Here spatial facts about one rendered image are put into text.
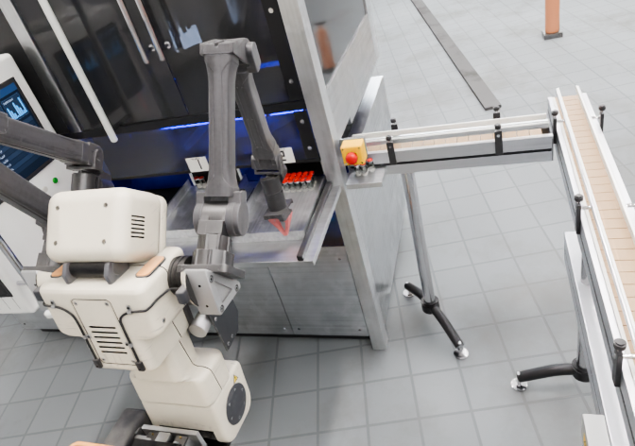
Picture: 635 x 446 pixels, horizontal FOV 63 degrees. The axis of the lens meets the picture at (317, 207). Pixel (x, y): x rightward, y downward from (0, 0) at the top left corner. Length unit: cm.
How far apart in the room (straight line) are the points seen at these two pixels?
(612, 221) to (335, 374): 136
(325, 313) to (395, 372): 38
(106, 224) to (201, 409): 54
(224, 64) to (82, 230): 44
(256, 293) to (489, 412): 105
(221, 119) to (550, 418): 160
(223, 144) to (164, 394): 64
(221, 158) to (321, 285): 115
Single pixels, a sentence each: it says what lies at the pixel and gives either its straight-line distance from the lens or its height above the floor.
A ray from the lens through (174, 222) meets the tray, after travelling 195.
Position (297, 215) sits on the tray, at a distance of 172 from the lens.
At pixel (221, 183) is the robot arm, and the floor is 131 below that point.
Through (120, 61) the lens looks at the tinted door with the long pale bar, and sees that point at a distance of 193.
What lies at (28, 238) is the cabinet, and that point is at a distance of 202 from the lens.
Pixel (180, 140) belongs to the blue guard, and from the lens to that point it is 194.
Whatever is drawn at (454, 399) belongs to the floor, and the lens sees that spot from 221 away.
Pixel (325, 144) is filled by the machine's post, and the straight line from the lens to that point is 174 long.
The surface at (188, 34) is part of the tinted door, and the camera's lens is 176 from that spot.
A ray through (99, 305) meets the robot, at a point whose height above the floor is 120.
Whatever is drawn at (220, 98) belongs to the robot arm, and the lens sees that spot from 113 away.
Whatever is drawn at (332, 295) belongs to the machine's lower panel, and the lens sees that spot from 219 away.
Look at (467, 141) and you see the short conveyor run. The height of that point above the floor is 93.
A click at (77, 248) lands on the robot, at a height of 131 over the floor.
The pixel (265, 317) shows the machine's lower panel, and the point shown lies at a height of 21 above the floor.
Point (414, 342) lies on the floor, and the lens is 239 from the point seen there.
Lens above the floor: 181
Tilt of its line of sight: 32 degrees down
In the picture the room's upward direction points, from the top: 17 degrees counter-clockwise
